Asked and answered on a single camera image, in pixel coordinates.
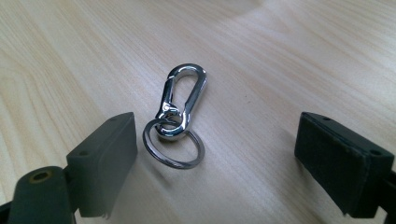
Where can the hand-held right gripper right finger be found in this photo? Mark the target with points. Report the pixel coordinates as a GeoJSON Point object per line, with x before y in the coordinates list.
{"type": "Point", "coordinates": [339, 168]}

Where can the silver carabiner clip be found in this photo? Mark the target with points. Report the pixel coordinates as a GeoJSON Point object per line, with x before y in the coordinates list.
{"type": "Point", "coordinates": [195, 93]}

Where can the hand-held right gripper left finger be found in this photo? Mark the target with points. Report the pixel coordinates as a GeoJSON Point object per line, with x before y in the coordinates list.
{"type": "Point", "coordinates": [99, 174]}

